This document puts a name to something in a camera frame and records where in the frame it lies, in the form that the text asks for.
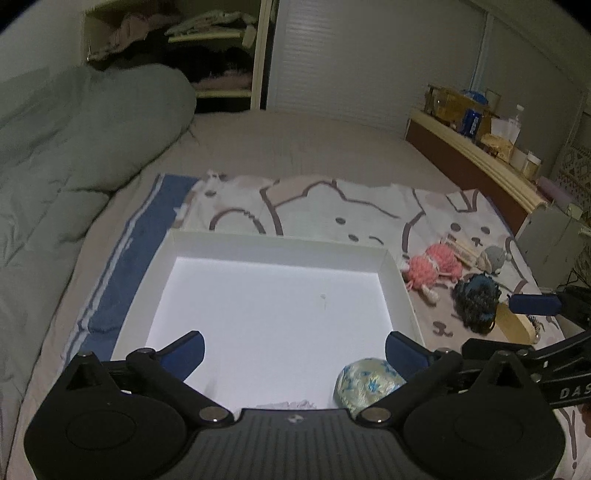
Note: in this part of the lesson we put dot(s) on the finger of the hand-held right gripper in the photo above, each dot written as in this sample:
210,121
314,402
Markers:
485,348
531,303

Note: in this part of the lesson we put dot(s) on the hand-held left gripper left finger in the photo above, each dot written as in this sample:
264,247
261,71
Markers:
191,348

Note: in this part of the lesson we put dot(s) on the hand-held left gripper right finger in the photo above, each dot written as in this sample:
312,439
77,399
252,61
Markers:
401,350

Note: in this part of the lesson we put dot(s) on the grey crochet doll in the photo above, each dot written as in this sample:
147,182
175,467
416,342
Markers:
494,256

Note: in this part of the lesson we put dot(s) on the pink crochet doll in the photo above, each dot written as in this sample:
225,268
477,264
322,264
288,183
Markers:
434,267

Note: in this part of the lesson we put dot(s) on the white shallow cardboard box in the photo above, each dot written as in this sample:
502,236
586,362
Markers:
277,300

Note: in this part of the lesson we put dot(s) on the wooden hairbrush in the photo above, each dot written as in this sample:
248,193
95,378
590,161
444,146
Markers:
512,325

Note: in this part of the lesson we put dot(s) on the shiny blue patterned pouch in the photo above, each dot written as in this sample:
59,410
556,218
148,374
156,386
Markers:
364,383

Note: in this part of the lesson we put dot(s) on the dark blue crochet doll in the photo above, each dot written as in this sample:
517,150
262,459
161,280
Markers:
478,295

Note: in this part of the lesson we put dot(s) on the grey nightstand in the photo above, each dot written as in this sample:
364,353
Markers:
549,244

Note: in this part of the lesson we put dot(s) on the white crumpled cloth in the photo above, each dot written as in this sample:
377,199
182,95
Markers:
288,404

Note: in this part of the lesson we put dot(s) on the blue striped sheet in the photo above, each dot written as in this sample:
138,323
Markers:
124,258

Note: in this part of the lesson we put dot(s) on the pink flat box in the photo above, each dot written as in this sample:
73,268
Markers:
556,190

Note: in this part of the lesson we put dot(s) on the patterned beige pillow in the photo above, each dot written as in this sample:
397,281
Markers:
575,175

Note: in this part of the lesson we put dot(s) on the clear cotton swab jar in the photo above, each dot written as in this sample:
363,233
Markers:
532,166

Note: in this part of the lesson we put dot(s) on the white round jar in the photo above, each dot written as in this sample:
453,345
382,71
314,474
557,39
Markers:
518,158

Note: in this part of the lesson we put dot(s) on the yellow snack bag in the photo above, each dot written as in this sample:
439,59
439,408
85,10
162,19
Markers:
497,145

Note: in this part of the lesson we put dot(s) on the wooden bed headboard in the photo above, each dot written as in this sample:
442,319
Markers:
461,157

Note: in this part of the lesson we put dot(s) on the bear printed blanket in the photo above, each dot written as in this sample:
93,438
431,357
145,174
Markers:
323,207

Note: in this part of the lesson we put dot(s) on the white crumpled paper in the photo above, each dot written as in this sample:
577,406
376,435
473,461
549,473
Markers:
503,127

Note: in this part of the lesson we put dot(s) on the clear plastic bottle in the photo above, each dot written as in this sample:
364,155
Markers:
518,121

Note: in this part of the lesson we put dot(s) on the blue drink can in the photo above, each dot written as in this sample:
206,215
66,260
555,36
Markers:
473,122

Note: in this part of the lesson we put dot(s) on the clear drinking cup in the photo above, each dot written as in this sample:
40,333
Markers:
493,100

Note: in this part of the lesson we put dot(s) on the brown cardboard box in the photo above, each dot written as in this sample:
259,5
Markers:
445,104

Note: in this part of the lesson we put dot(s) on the beige bed sheet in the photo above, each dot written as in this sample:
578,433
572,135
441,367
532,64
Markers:
300,143

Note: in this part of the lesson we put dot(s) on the grey-green duvet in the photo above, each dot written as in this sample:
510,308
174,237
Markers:
69,138

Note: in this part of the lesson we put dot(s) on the pink fluffy cloth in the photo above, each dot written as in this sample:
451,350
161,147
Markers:
224,81

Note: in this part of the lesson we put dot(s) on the white louvered door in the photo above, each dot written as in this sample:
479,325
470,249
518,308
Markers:
369,64

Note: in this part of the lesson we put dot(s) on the cream wardrobe shelf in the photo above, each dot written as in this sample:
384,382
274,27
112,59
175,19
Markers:
261,55

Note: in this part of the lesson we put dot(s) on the folded patterned cloth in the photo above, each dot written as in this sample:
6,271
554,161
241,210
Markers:
203,23

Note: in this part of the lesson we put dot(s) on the small wooden frame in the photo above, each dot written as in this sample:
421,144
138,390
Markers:
464,249

